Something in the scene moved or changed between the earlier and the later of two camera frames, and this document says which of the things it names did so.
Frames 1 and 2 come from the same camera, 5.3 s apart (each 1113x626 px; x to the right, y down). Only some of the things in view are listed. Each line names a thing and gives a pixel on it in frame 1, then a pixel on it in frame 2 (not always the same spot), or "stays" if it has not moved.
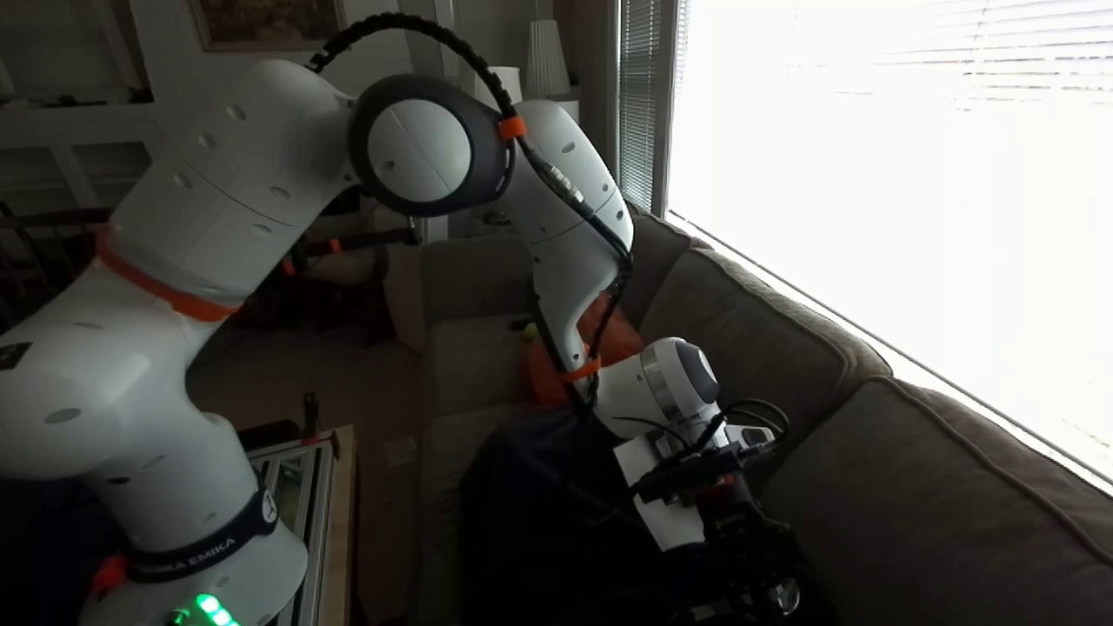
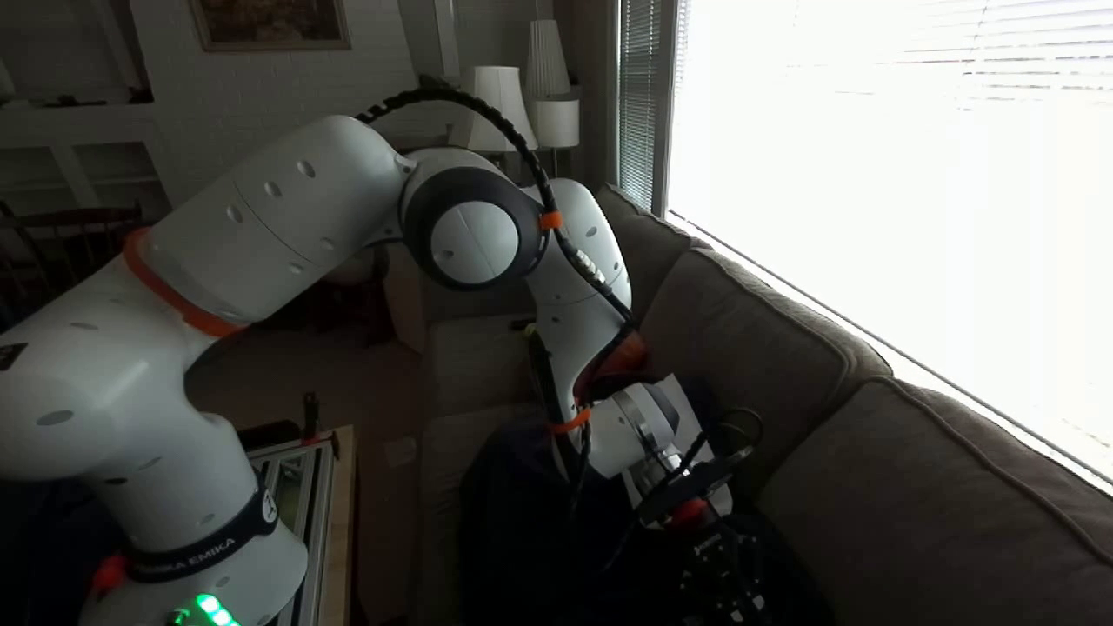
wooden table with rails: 314,493 stays
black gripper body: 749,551 → 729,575
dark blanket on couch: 555,529 stays
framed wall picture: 267,27 stays
